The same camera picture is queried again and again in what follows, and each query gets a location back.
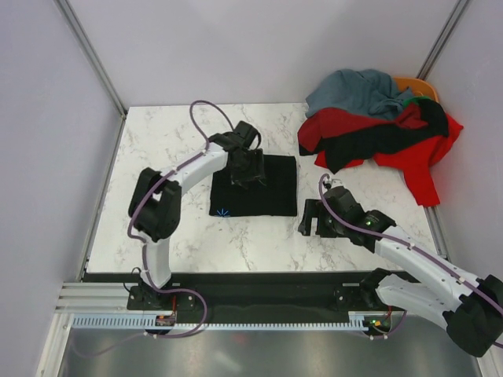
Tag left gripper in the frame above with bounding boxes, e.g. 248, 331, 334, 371
229, 149, 266, 190

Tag black t-shirt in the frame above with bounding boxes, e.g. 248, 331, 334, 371
297, 99, 449, 173
209, 155, 297, 218

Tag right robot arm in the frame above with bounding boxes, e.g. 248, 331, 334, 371
298, 186, 502, 357

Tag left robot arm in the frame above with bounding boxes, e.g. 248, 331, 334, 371
127, 121, 266, 309

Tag black t-shirt in pile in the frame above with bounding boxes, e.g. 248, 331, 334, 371
297, 99, 449, 173

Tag red t-shirt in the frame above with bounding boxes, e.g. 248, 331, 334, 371
315, 114, 464, 207

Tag grey-blue t-shirt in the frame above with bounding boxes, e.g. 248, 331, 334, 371
306, 69, 413, 120

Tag green garment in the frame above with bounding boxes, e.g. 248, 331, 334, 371
402, 95, 432, 108

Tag orange basket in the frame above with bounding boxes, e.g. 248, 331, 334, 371
393, 76, 439, 102

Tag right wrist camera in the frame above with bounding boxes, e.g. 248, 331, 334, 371
321, 177, 343, 192

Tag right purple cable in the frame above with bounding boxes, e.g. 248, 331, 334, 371
318, 173, 503, 350

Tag purple cable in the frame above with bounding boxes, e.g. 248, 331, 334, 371
318, 173, 503, 350
126, 100, 237, 357

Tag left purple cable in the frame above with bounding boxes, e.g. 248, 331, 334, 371
126, 100, 237, 357

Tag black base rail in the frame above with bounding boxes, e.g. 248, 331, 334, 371
83, 271, 389, 324

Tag white cable duct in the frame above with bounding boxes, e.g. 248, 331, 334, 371
71, 313, 380, 331

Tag aluminium extrusion frame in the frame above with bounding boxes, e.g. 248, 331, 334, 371
36, 243, 502, 376

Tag right aluminium corner post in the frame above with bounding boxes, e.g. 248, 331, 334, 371
416, 0, 472, 80

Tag aluminium corner post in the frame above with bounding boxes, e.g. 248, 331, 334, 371
53, 0, 127, 119
416, 0, 472, 80

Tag left aluminium corner post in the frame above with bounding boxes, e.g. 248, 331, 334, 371
53, 0, 127, 119

